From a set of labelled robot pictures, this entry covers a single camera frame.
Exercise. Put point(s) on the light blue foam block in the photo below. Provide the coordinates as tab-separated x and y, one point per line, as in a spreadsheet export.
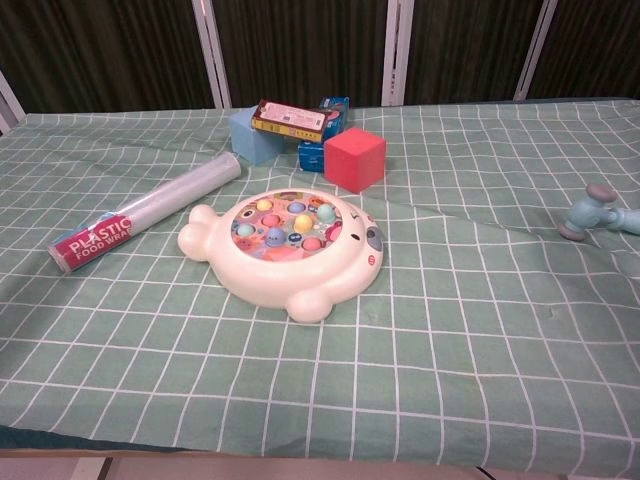
250	142

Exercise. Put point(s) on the brown snack box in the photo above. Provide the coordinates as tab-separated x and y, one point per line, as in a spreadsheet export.
290	120

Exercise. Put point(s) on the green checkered tablecloth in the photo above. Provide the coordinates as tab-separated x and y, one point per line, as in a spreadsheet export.
450	350

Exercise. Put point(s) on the dark brown curtain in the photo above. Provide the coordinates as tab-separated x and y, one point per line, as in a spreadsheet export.
310	50

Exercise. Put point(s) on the plastic food wrap roll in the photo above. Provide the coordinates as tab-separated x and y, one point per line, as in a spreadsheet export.
165	200

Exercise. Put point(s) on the red foam cube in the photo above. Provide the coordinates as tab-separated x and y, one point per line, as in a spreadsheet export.
350	160

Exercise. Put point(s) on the white animal-shaped button toy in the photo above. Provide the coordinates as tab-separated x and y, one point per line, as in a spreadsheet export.
260	285

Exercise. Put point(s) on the blue cookie pack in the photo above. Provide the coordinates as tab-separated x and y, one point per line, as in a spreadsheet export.
310	157

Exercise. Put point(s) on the small teal toy rod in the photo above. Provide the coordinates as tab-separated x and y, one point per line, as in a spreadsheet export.
587	212

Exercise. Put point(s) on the white slotted frame post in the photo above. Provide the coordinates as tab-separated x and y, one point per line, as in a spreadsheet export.
7	100
532	60
396	60
212	60

